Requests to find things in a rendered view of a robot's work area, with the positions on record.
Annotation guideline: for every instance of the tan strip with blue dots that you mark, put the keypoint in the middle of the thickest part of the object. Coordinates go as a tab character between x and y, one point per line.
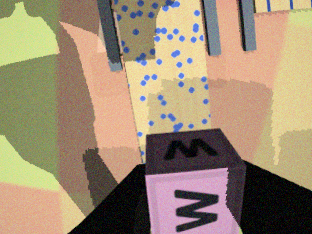
164	57

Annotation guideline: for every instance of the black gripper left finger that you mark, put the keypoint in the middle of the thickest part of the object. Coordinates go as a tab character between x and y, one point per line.
124	211

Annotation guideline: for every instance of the pink letter cube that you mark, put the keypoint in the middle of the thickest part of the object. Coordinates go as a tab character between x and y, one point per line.
195	182

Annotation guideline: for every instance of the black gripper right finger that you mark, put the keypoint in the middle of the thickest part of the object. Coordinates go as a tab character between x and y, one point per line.
273	205

